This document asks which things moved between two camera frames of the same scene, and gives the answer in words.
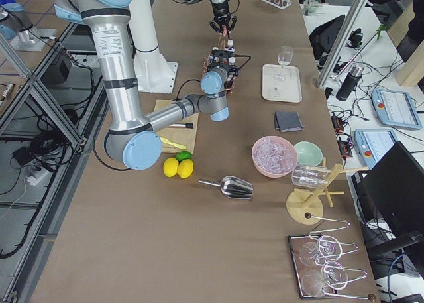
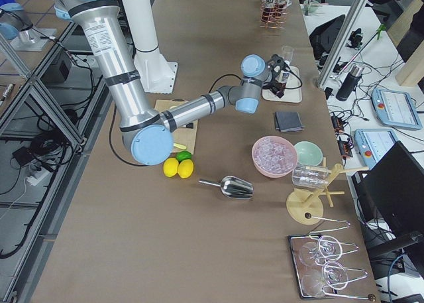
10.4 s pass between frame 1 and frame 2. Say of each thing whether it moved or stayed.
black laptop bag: stayed
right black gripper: moved
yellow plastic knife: stayed
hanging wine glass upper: stayed
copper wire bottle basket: moved
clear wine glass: stayed
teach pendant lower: stayed
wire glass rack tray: stayed
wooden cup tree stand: stayed
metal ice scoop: stayed
